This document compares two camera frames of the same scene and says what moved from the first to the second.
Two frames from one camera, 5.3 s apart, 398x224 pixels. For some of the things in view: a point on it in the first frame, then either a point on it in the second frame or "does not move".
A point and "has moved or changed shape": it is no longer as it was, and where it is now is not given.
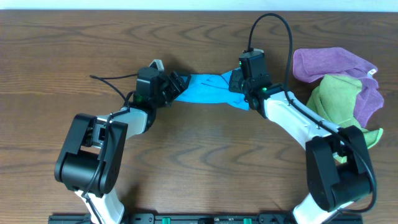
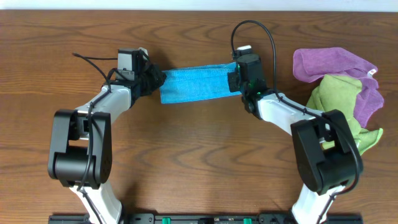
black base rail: [206, 218] does not move
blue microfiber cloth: [212, 88] has moved or changed shape
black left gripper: [180, 87] → [155, 73]
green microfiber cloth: [334, 101] does not move
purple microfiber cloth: [310, 64] does not move
